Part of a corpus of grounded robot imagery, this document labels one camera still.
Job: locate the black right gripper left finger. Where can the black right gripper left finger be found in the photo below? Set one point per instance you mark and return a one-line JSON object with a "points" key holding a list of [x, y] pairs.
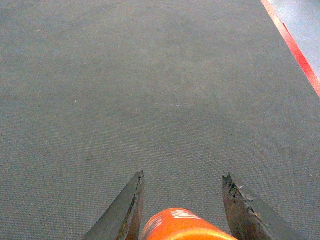
{"points": [[122, 220]]}

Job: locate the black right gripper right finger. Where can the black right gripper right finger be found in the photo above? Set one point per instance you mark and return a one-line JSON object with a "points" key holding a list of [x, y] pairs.
{"points": [[249, 217]]}

